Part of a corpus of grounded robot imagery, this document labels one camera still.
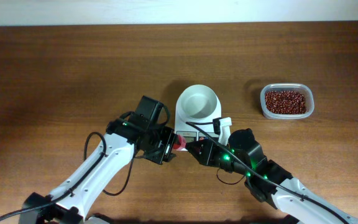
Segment pink measuring scoop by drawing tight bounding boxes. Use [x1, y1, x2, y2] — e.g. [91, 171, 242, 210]
[173, 135, 186, 151]

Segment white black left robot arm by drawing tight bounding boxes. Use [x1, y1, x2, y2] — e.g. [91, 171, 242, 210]
[19, 96, 177, 223]

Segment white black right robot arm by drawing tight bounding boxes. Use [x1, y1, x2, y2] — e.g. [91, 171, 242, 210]
[186, 129, 358, 223]

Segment white digital kitchen scale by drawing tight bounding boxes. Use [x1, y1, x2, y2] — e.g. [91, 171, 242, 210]
[174, 93, 223, 152]

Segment white round bowl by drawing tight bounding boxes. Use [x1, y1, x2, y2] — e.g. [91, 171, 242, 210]
[176, 85, 222, 121]

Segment clear plastic container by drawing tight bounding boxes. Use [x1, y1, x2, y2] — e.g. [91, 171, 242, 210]
[260, 83, 314, 119]

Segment red adzuki beans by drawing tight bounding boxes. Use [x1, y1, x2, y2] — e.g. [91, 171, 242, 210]
[265, 90, 306, 114]

